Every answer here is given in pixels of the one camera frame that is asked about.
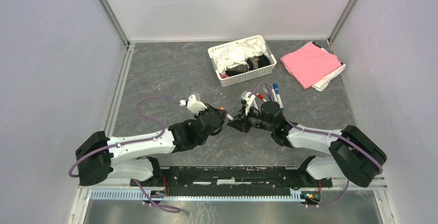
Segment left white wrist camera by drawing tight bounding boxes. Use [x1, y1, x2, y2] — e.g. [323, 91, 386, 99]
[179, 94, 208, 115]

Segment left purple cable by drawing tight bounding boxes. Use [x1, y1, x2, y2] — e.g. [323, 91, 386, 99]
[68, 97, 182, 214]

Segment black cloth in basket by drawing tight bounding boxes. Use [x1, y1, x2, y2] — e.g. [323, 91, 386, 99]
[225, 55, 271, 77]

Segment white pen blue ends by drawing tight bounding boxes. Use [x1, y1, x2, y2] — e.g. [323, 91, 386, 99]
[273, 83, 284, 110]

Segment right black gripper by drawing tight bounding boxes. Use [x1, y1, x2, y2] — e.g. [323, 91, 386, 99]
[227, 104, 274, 133]

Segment purple cable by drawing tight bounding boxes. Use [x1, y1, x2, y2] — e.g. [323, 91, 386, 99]
[249, 81, 383, 207]
[68, 97, 182, 214]

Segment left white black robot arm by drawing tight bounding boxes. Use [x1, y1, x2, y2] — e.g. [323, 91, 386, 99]
[72, 105, 227, 187]

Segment pink folded cloth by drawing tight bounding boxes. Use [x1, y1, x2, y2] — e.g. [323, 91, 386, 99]
[280, 42, 343, 89]

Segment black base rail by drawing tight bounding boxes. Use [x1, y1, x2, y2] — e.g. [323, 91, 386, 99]
[141, 166, 333, 197]

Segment white plastic basket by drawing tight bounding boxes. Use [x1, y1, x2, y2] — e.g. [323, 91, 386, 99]
[208, 35, 277, 87]

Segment white cloth in basket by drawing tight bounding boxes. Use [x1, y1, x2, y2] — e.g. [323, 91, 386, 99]
[212, 39, 267, 74]

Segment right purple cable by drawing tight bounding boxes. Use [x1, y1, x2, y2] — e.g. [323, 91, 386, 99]
[249, 81, 383, 207]

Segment white cloth under pink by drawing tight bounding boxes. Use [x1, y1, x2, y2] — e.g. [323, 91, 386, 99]
[306, 41, 347, 91]

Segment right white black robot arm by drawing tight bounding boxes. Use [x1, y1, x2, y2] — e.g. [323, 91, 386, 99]
[228, 101, 387, 187]

